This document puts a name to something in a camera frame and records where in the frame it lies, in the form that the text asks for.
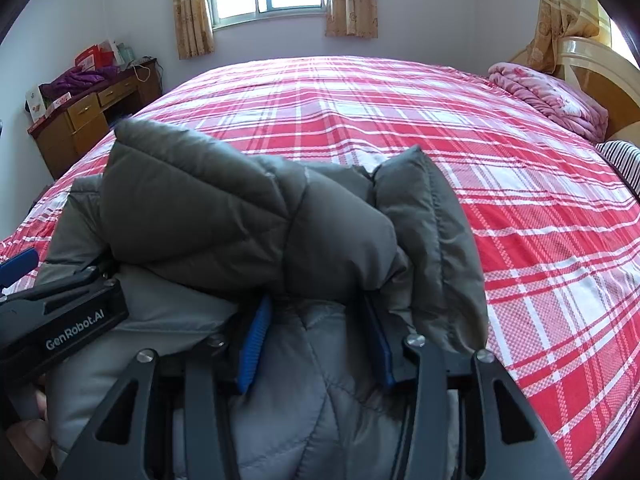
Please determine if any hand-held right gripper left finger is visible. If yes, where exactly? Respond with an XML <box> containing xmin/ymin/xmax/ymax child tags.
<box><xmin>47</xmin><ymin>292</ymin><xmax>273</xmax><ymax>480</ymax></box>

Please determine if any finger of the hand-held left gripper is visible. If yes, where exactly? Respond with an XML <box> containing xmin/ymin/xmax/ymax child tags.
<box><xmin>0</xmin><ymin>252</ymin><xmax>118</xmax><ymax>307</ymax></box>
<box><xmin>0</xmin><ymin>247</ymin><xmax>38</xmax><ymax>292</ymax></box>

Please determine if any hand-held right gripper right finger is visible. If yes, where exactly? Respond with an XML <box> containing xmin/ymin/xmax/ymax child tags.
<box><xmin>362</xmin><ymin>295</ymin><xmax>573</xmax><ymax>480</ymax></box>

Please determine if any grey down jacket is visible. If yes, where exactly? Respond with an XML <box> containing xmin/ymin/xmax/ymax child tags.
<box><xmin>37</xmin><ymin>117</ymin><xmax>491</xmax><ymax>480</ymax></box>

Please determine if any person's left hand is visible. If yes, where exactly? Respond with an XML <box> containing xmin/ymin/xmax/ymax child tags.
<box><xmin>7</xmin><ymin>387</ymin><xmax>52</xmax><ymax>477</ymax></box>

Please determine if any wooden desk with drawers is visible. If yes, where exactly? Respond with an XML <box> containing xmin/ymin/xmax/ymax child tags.
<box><xmin>27</xmin><ymin>57</ymin><xmax>163</xmax><ymax>180</ymax></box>

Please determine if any white printed box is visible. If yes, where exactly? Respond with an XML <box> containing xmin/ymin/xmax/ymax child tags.
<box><xmin>25</xmin><ymin>85</ymin><xmax>48</xmax><ymax>123</ymax></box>

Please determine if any purple clothing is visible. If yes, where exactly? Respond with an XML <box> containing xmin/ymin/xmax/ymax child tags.
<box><xmin>40</xmin><ymin>66</ymin><xmax>118</xmax><ymax>101</ymax></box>

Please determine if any red plaid bed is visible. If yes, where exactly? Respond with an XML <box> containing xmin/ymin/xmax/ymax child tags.
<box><xmin>0</xmin><ymin>55</ymin><xmax>640</xmax><ymax>480</ymax></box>

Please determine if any red and white box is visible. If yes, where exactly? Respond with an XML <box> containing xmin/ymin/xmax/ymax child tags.
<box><xmin>75</xmin><ymin>40</ymin><xmax>121</xmax><ymax>71</ymax></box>

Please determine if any folded pink quilt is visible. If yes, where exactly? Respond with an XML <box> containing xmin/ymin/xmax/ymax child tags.
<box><xmin>487</xmin><ymin>61</ymin><xmax>610</xmax><ymax>143</ymax></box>

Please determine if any striped pillow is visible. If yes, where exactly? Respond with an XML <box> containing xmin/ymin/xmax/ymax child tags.
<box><xmin>595</xmin><ymin>139</ymin><xmax>640</xmax><ymax>201</ymax></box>

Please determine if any wooden bed headboard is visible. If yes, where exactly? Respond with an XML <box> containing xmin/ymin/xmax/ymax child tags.
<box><xmin>510</xmin><ymin>36</ymin><xmax>640</xmax><ymax>141</ymax></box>

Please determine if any bright side window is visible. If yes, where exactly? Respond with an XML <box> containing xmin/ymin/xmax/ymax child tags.
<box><xmin>607</xmin><ymin>10</ymin><xmax>635</xmax><ymax>63</ymax></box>

